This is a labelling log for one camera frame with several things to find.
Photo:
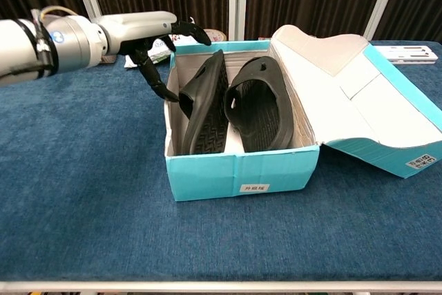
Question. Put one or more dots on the black rubber slipper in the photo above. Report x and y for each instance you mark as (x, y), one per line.
(262, 115)
(207, 119)

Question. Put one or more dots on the white printed snack bag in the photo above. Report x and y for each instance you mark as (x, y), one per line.
(160, 55)

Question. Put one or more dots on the white folding stand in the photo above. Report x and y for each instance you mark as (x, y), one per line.
(414, 55)

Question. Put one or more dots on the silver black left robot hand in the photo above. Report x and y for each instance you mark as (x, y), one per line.
(138, 29)

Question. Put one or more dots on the light blue cardboard shoe box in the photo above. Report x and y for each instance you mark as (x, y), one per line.
(241, 177)

